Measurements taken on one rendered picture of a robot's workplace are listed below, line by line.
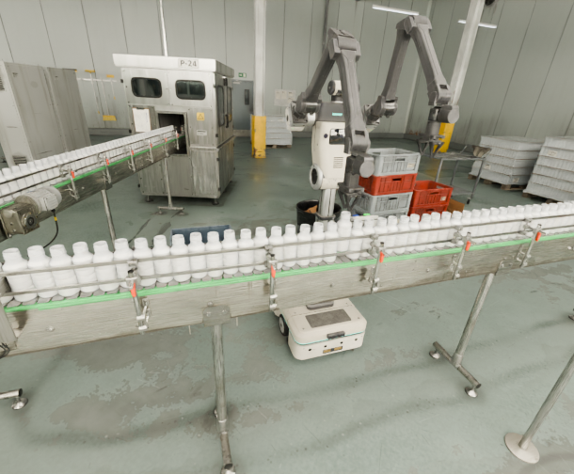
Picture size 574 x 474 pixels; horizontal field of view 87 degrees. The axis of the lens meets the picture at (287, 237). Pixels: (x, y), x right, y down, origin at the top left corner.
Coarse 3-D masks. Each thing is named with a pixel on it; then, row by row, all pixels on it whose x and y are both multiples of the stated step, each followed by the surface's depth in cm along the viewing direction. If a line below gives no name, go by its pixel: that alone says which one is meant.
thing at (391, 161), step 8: (368, 152) 326; (384, 152) 362; (392, 152) 368; (400, 152) 362; (408, 152) 351; (416, 152) 341; (376, 160) 317; (384, 160) 317; (392, 160) 322; (400, 160) 363; (408, 160) 332; (416, 160) 336; (376, 168) 319; (384, 168) 322; (392, 168) 327; (400, 168) 331; (408, 168) 337; (416, 168) 342
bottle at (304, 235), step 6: (300, 228) 116; (306, 228) 115; (300, 234) 117; (306, 234) 116; (300, 240) 116; (306, 240) 116; (300, 246) 117; (306, 246) 117; (300, 252) 118; (306, 252) 118; (300, 264) 120; (306, 264) 121
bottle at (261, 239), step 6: (258, 228) 113; (264, 228) 112; (258, 234) 111; (264, 234) 111; (258, 240) 111; (264, 240) 112; (258, 252) 112; (264, 252) 113; (258, 258) 113; (264, 258) 114
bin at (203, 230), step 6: (186, 228) 161; (192, 228) 162; (198, 228) 163; (204, 228) 164; (210, 228) 165; (216, 228) 166; (222, 228) 167; (228, 228) 168; (174, 234) 160; (186, 234) 162; (204, 234) 166; (222, 234) 169; (186, 240) 164; (204, 240) 167; (222, 240) 170
